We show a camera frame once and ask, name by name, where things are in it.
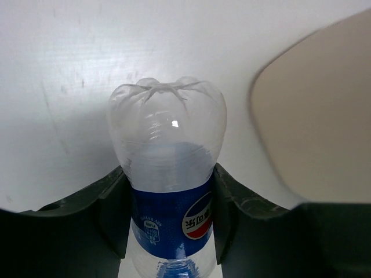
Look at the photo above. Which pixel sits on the cream plastic bin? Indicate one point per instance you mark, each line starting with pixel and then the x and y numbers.
pixel 311 110

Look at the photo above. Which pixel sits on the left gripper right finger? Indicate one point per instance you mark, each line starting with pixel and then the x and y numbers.
pixel 254 237

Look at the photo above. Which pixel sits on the clear blue label Pepsi bottle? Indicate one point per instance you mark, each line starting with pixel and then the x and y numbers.
pixel 167 138

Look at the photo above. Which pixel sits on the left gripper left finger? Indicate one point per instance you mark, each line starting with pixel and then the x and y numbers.
pixel 82 235

